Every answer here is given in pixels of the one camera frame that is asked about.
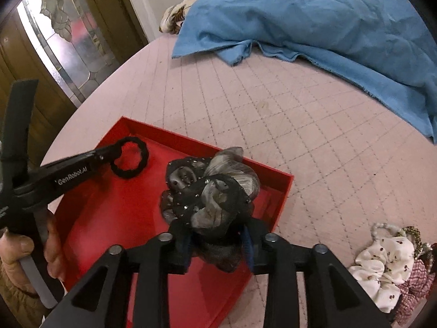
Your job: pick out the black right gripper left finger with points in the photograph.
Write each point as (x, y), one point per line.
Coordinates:
(127, 288)

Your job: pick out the wooden door with glass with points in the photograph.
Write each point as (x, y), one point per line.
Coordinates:
(70, 47)

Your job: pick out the floral patterned blanket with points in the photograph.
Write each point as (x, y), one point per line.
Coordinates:
(173, 17)

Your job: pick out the blue cloth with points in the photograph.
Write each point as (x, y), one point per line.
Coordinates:
(380, 46)

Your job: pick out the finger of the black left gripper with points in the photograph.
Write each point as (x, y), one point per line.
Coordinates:
(61, 176)

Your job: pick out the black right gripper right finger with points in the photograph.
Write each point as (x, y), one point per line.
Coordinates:
(334, 298)

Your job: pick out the left hand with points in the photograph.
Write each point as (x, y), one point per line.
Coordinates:
(15, 247)

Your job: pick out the white cherry print scrunchie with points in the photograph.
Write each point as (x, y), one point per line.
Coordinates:
(382, 267)

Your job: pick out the pink quilted mattress cover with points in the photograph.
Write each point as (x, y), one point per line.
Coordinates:
(354, 162)

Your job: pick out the red plaid scrunchie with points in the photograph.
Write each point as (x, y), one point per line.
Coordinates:
(416, 288)

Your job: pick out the grey black organza scrunchie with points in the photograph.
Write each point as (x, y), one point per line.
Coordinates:
(207, 202)

